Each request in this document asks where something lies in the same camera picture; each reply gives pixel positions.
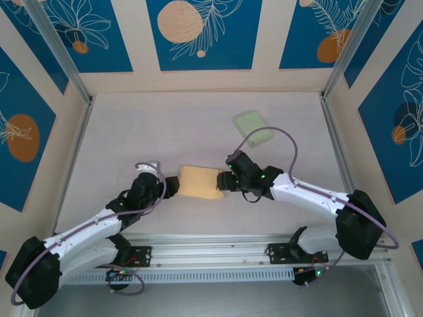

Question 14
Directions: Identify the yellow paper box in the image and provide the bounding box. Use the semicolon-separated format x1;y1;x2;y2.
177;164;224;201

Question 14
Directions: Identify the light green paper box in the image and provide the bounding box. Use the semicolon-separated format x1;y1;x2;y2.
233;110;275;149

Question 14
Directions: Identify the black control board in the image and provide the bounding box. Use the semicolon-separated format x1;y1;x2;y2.
292;266;328;287
105;267;135;282

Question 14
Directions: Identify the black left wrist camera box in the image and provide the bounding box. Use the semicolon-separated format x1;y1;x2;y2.
128;160;161;207

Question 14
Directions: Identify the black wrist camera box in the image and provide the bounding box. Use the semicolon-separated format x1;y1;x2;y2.
128;160;161;207
225;150;262;182

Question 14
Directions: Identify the thin black right gripper cable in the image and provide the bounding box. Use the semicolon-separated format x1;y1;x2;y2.
242;190;262;204

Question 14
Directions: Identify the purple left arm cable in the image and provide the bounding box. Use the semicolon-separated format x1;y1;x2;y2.
11;162;168;306

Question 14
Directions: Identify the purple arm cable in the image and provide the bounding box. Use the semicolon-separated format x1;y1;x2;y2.
11;162;168;306
237;127;400;288

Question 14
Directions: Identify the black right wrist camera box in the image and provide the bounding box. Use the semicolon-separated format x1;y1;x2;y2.
225;150;262;182

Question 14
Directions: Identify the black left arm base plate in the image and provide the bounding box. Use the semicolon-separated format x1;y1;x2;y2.
117;246;153;268

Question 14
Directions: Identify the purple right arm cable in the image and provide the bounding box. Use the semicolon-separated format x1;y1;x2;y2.
237;127;400;288

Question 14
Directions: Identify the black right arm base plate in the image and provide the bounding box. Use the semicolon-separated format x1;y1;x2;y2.
266;242;329;265

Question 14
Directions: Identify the aluminium cross rail frame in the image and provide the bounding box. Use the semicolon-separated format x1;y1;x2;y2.
28;232;393;270

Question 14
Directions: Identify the aluminium side rail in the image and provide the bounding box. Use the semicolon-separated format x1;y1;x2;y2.
49;97;95;245
320;94;369;237

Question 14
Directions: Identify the grey slotted cable duct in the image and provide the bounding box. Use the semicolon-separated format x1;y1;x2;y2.
61;267;295;285

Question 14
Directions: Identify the aluminium corner post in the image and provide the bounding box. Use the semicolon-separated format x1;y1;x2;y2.
24;0;93;106
322;0;379;100

